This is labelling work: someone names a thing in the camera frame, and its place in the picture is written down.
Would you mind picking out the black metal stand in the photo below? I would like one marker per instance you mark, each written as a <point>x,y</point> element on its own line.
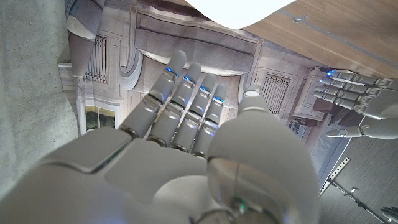
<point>354,199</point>

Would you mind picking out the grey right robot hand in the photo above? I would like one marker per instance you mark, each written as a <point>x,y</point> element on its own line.
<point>155,174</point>

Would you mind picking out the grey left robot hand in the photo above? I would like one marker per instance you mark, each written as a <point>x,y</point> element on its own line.
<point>382,99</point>

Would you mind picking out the printed living room backdrop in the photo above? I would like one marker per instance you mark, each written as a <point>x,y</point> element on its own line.
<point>192,43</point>

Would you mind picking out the white paper sheet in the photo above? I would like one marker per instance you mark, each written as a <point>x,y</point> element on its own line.
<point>236,12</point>

